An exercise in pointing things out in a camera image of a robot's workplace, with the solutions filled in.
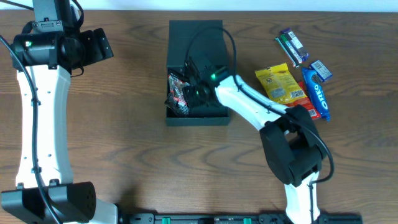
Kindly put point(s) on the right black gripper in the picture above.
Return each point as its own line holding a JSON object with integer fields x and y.
{"x": 189, "y": 94}

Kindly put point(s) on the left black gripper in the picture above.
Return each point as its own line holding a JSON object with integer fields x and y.
{"x": 101, "y": 43}

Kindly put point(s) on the dark green box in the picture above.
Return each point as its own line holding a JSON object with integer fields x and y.
{"x": 203, "y": 41}

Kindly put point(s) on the black red snack packet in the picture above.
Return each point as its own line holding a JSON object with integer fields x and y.
{"x": 176, "y": 99}

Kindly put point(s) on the yellow Hacks candy bag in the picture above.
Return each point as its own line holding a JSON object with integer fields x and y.
{"x": 279, "y": 84}

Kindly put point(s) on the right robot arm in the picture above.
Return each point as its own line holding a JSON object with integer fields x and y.
{"x": 293, "y": 149}

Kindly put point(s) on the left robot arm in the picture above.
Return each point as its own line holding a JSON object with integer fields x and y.
{"x": 45, "y": 191}

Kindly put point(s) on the blue Oreo cookie pack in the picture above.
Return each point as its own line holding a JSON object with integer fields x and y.
{"x": 315, "y": 91}

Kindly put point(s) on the green chocolate bar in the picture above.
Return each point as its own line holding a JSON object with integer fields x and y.
{"x": 289, "y": 50}

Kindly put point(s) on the dark blue chocolate bar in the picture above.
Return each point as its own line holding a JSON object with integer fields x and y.
{"x": 293, "y": 40}

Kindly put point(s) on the small blue box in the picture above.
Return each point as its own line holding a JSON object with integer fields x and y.
{"x": 321, "y": 70}

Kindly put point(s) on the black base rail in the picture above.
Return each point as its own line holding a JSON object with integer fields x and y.
{"x": 267, "y": 218}

